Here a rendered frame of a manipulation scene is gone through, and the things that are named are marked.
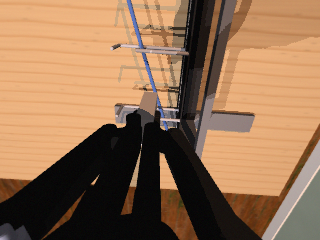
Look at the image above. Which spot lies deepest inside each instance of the grey metal rack with patch panel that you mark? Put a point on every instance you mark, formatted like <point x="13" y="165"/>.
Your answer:
<point x="185" y="117"/>

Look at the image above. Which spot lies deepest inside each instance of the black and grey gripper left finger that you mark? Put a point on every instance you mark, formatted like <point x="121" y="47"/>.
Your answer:
<point x="34" y="210"/>

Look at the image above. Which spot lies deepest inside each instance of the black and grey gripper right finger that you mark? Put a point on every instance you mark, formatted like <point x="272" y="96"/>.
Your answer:
<point x="210" y="214"/>

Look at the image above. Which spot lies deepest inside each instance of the blue cable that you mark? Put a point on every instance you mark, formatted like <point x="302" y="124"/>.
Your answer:
<point x="145" y="58"/>

